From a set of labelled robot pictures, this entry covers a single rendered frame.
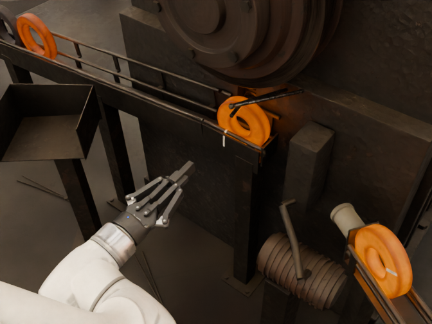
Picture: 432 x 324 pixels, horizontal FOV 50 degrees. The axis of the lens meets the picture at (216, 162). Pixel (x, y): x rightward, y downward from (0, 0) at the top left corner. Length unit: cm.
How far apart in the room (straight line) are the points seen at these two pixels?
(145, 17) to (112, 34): 171
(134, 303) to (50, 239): 117
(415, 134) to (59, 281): 80
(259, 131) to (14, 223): 126
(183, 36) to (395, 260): 64
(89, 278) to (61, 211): 117
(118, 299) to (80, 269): 12
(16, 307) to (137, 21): 95
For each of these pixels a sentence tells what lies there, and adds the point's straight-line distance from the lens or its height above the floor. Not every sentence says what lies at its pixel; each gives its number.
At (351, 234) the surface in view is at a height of 71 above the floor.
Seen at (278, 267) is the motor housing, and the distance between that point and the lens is 125.
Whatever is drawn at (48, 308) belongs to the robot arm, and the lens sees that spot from 78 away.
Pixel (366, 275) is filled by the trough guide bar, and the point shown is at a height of 68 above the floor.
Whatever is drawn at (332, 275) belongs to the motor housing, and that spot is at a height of 53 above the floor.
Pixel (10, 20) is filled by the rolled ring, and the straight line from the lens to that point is 197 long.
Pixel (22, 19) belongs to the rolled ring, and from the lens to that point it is 189.
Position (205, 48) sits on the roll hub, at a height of 101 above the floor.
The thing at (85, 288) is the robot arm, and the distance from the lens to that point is 96.
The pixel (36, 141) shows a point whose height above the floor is 59.
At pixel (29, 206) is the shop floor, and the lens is 218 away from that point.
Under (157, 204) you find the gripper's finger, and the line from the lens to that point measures 106.
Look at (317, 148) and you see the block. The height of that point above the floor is 80.
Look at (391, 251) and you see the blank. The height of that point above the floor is 78.
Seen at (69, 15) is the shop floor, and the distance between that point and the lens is 347.
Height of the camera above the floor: 157
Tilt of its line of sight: 46 degrees down
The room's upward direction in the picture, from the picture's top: 1 degrees counter-clockwise
